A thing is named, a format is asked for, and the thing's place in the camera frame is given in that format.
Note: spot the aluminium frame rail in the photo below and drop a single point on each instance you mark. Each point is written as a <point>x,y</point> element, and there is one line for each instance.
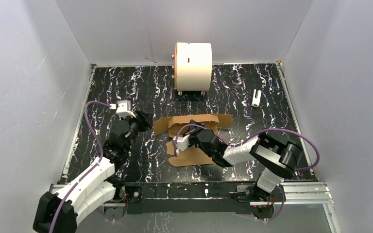
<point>305,192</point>

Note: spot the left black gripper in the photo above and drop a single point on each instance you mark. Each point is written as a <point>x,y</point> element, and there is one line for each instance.
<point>143,119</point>

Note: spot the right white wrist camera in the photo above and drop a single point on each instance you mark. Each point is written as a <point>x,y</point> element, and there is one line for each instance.
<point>181,143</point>

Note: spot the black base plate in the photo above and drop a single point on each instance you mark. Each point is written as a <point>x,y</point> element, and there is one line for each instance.
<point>200,197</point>

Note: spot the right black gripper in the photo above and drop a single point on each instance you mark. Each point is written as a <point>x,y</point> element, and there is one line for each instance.
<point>193,131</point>

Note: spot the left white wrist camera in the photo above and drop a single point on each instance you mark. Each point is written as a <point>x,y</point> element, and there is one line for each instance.
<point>123,109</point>

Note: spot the white cylindrical drum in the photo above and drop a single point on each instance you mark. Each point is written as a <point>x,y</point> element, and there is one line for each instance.
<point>192,67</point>

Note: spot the small white plastic clip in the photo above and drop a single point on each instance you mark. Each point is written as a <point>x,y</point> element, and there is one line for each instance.
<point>256,98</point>

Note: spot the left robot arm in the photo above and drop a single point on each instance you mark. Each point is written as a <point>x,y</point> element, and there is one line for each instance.
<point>86,183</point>

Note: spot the brown cardboard box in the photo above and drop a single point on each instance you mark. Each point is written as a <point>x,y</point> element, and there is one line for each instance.
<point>178,128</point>

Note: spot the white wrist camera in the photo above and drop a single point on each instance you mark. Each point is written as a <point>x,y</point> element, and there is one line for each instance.
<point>123,109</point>
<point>181,143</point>

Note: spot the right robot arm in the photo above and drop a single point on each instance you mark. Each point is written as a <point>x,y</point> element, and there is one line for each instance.
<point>279,156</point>

